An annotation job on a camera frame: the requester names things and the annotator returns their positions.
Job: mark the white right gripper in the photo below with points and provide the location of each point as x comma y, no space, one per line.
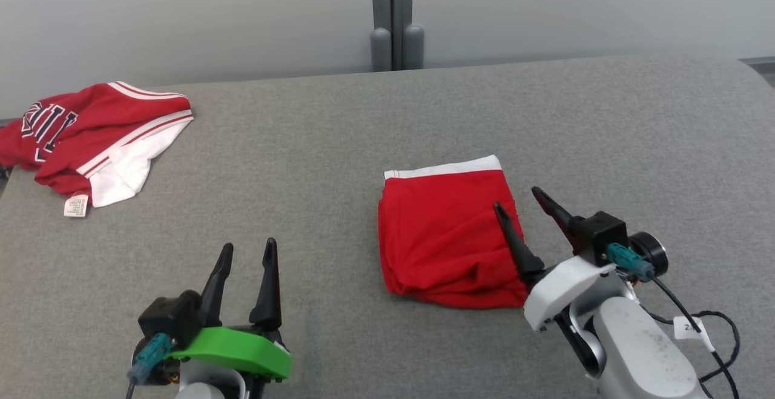
563,290

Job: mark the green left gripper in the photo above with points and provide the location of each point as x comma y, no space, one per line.
242,350

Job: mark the red shorts white waistband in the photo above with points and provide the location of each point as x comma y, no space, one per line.
442,235

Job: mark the red jersey dark lettering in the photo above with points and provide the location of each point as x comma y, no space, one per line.
91,126

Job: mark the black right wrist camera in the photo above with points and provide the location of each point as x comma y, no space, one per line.
602,232

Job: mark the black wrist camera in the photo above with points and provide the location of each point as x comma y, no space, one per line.
172,317
602,232

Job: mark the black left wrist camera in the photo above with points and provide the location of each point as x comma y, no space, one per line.
172,317

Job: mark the teal right camera connector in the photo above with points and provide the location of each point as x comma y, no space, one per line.
626,260

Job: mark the teal camera connector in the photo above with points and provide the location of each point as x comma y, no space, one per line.
151,356
626,260

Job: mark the teal left camera connector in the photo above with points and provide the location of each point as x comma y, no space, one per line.
151,356

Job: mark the grey wall panel post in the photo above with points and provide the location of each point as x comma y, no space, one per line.
393,11

